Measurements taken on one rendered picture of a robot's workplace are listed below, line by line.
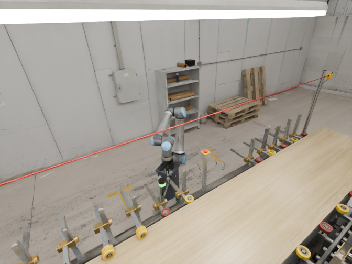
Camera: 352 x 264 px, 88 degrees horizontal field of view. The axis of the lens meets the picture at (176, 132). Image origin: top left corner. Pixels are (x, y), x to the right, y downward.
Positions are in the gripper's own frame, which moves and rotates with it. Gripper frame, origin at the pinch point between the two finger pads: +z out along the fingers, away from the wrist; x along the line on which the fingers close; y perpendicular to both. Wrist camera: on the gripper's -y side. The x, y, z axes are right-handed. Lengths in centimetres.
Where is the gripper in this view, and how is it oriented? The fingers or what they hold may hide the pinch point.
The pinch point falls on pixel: (166, 175)
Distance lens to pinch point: 190.2
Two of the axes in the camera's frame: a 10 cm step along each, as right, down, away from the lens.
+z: 0.5, 8.7, 4.9
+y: 8.3, -3.0, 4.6
